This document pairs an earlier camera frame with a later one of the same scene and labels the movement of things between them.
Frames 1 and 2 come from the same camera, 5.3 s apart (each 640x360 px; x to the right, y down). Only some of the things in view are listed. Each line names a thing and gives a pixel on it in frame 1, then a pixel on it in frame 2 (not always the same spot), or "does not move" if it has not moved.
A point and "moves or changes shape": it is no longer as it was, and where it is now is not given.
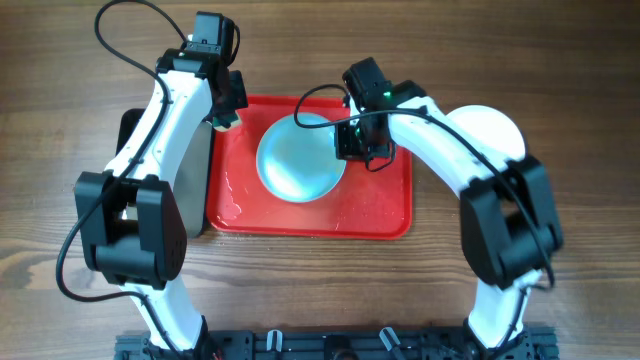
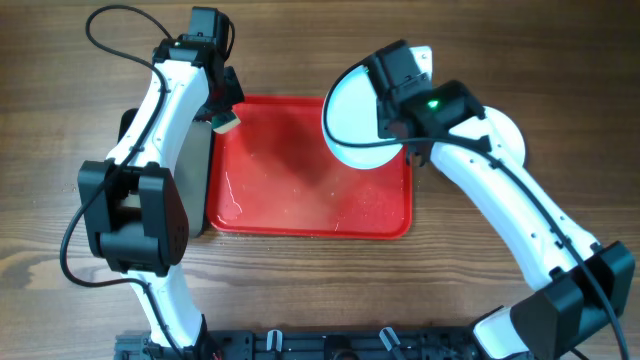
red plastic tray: [365, 203] does not move
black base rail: [338, 344] does not move
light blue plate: [297, 164] moves or changes shape
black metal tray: [194, 179] does not move
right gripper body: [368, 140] to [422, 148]
